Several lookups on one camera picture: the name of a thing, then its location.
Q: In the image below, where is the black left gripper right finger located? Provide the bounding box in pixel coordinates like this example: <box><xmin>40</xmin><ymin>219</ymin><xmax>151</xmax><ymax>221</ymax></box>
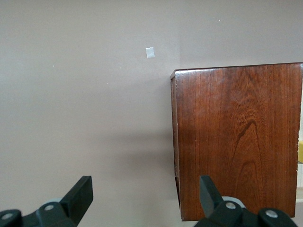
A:
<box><xmin>194</xmin><ymin>175</ymin><xmax>298</xmax><ymax>227</ymax></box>

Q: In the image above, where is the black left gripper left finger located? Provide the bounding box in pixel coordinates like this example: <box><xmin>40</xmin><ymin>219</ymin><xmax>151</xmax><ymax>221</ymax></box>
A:
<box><xmin>0</xmin><ymin>175</ymin><xmax>93</xmax><ymax>227</ymax></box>

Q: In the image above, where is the dark brown wooden cabinet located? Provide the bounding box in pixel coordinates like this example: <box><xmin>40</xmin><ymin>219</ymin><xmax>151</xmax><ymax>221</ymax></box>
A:
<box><xmin>169</xmin><ymin>62</ymin><xmax>303</xmax><ymax>222</ymax></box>

